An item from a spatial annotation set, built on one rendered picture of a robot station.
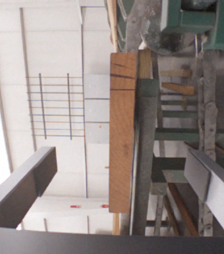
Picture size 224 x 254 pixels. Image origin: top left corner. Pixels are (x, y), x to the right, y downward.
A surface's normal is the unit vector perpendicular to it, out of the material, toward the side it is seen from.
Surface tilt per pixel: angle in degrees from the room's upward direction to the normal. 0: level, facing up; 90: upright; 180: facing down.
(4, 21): 86
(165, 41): 90
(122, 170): 90
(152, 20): 90
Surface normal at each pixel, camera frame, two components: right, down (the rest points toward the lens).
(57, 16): -0.01, 0.22
